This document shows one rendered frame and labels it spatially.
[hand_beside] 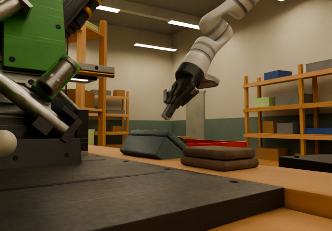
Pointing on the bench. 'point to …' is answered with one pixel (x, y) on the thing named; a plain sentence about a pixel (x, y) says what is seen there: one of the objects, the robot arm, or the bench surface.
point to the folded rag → (219, 157)
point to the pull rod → (7, 143)
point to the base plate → (126, 197)
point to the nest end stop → (70, 130)
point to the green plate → (34, 29)
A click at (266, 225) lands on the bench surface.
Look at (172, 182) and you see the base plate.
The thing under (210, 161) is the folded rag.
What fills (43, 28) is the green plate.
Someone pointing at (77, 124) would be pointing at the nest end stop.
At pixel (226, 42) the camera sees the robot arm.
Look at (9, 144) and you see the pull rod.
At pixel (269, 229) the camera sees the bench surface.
